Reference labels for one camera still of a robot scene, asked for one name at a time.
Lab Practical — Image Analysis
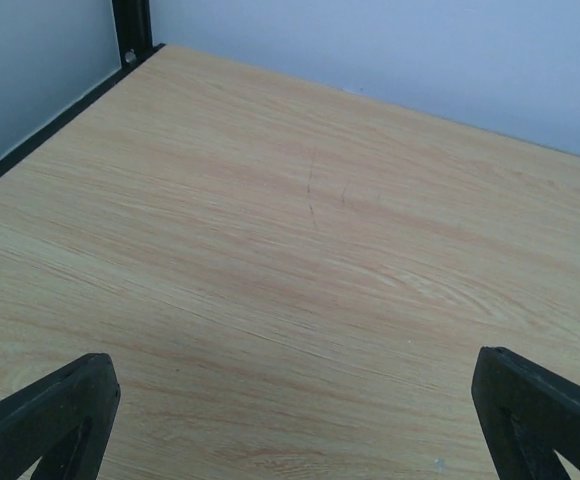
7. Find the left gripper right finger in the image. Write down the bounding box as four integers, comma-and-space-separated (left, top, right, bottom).
471, 347, 580, 479

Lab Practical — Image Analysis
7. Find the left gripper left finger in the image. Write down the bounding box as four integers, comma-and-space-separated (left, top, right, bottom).
0, 353, 120, 479

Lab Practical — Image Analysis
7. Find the black aluminium frame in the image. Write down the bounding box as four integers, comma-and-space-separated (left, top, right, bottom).
0, 1, 165, 178

